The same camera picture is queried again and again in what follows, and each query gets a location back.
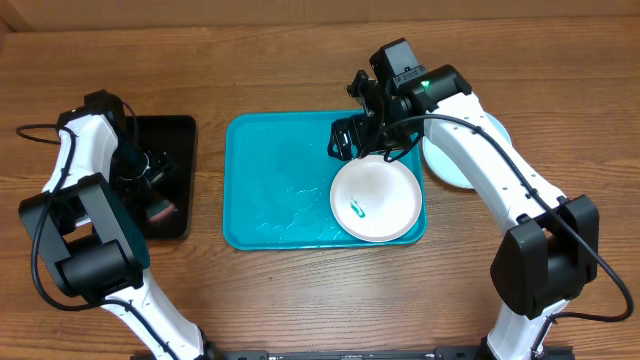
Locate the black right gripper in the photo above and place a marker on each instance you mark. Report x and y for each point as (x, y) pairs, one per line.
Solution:
(354, 128)

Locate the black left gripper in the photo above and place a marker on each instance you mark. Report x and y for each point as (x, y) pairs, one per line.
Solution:
(159, 164)

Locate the black and orange sponge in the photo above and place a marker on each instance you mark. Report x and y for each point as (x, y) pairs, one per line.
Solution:
(159, 211)

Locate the light blue plate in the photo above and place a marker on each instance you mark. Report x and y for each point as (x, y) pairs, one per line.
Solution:
(447, 170)

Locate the white plate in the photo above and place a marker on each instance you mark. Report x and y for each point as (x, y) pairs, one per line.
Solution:
(374, 200)

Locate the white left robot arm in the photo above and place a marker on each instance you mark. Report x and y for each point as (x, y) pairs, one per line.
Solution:
(87, 240)

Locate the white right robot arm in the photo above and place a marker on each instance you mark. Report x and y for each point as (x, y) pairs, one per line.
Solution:
(549, 250)

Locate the black plastic tray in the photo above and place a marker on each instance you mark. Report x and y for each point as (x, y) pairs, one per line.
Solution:
(177, 136)

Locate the teal plastic tray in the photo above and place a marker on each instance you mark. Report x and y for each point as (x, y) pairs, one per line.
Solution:
(277, 181)

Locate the cardboard back panel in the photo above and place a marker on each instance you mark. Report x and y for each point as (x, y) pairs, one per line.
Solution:
(80, 15)

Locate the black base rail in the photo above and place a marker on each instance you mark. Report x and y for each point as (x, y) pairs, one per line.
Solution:
(440, 353)

